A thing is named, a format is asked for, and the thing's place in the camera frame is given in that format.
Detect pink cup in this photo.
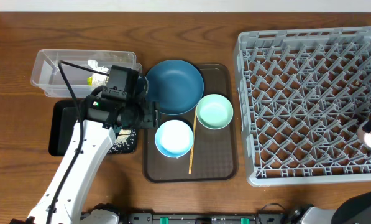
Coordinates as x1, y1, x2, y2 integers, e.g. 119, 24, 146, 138
357, 124, 371, 149

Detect white rice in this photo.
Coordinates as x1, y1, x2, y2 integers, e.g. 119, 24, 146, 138
108, 129, 137, 154

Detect light blue bowl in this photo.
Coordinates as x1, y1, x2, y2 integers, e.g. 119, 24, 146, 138
155, 120, 193, 158

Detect mint green bowl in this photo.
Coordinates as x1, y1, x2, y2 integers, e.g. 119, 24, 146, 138
196, 94, 234, 130

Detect yellow green snack wrapper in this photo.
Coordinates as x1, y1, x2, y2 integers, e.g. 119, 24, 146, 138
87, 74, 109, 86

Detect white tissue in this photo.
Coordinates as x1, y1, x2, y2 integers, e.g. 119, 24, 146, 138
88, 60, 109, 75

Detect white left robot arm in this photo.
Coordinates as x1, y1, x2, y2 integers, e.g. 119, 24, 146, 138
25, 95, 160, 223

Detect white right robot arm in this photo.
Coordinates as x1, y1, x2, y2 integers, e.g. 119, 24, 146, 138
281, 119, 371, 224

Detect grey dishwasher rack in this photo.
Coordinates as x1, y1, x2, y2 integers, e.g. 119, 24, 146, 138
234, 26, 371, 187

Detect dark blue plate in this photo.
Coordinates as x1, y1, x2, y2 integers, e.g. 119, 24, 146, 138
146, 60, 204, 115

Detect wooden chopstick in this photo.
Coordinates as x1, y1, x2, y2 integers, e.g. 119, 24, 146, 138
188, 107, 197, 175

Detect brown serving tray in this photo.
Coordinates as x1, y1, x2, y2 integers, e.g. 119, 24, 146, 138
142, 63, 238, 183

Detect black tray bin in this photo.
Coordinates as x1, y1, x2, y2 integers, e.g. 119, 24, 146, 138
48, 100, 77, 156

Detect clear plastic bin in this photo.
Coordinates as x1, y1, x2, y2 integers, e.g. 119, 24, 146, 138
30, 49, 143, 100

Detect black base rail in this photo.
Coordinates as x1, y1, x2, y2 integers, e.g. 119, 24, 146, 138
119, 208, 291, 224

